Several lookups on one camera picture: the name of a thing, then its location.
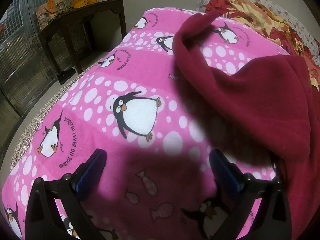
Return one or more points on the dark wooden table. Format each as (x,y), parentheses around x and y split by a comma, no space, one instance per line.
(65,37)

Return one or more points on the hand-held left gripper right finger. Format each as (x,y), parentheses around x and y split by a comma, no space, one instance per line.
(225,172)

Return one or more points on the metal grille door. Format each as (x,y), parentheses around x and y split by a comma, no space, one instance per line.
(15,62)

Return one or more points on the red and yellow floral quilt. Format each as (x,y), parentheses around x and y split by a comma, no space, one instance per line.
(262,12)

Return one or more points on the orange printed cardboard box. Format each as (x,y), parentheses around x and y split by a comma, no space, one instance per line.
(50,7)

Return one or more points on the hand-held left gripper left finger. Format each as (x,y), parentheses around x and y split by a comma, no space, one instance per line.
(91,172)

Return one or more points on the pink penguin print blanket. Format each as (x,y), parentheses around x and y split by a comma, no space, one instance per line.
(150,75)

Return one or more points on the maroon fleece garment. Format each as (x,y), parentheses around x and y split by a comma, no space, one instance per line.
(262,100)

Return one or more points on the yellow plastic basket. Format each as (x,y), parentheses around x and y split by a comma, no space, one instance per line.
(85,1)

